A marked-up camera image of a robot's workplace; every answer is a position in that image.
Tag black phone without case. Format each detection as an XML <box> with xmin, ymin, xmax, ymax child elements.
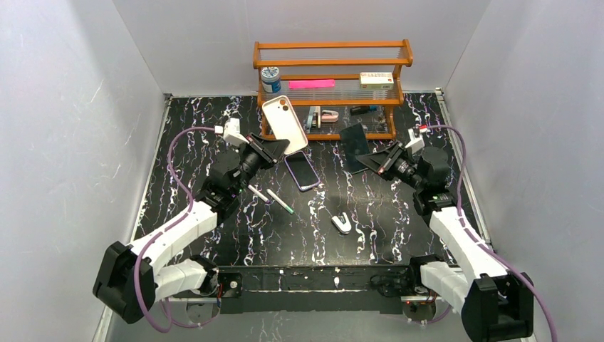
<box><xmin>339</xmin><ymin>123</ymin><xmax>370</xmax><ymax>175</ymax></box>

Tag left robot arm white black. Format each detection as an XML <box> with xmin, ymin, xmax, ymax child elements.
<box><xmin>93</xmin><ymin>134</ymin><xmax>290</xmax><ymax>323</ymax></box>

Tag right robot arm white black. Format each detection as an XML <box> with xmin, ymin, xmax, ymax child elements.
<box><xmin>356</xmin><ymin>143</ymin><xmax>534</xmax><ymax>341</ymax></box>

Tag purple capped marker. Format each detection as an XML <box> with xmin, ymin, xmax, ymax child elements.
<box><xmin>247</xmin><ymin>185</ymin><xmax>271</xmax><ymax>204</ymax></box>

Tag green capped marker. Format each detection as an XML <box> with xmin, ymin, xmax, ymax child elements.
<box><xmin>266</xmin><ymin>189</ymin><xmax>294</xmax><ymax>214</ymax></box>

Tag dark object on lower shelf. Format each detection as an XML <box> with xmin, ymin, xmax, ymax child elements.
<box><xmin>350</xmin><ymin>105</ymin><xmax>378</xmax><ymax>115</ymax></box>

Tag pink white stapler on shelf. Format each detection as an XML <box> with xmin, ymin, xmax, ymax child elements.
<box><xmin>321</xmin><ymin>110</ymin><xmax>339</xmax><ymax>123</ymax></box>

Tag blue lidded jar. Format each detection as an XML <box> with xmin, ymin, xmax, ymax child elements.
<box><xmin>260</xmin><ymin>66</ymin><xmax>281</xmax><ymax>93</ymax></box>

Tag white red box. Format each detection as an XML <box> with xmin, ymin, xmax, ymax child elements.
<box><xmin>359</xmin><ymin>72</ymin><xmax>395</xmax><ymax>90</ymax></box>

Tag pink flat box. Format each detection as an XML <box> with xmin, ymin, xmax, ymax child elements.
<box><xmin>288</xmin><ymin>79</ymin><xmax>335</xmax><ymax>90</ymax></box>

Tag orange wooden shelf rack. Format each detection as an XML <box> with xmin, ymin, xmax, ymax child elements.
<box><xmin>252</xmin><ymin>39</ymin><xmax>414</xmax><ymax>140</ymax></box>

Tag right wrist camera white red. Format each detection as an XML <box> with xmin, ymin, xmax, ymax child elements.
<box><xmin>405</xmin><ymin>125</ymin><xmax>428</xmax><ymax>154</ymax></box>

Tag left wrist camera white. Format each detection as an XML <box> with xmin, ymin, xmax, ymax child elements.
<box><xmin>214</xmin><ymin>118</ymin><xmax>249</xmax><ymax>147</ymax></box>

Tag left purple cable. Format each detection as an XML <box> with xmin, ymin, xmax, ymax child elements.
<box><xmin>133</xmin><ymin>126</ymin><xmax>218</xmax><ymax>334</ymax></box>

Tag purple cable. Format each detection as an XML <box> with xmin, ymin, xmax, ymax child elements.
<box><xmin>133</xmin><ymin>126</ymin><xmax>218</xmax><ymax>334</ymax></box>
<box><xmin>425</xmin><ymin>124</ymin><xmax>560</xmax><ymax>342</ymax></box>

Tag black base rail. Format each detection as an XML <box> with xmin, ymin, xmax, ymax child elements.
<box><xmin>186</xmin><ymin>264</ymin><xmax>454</xmax><ymax>317</ymax></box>

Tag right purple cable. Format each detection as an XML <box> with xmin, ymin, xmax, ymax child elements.
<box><xmin>425</xmin><ymin>124</ymin><xmax>560</xmax><ymax>342</ymax></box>

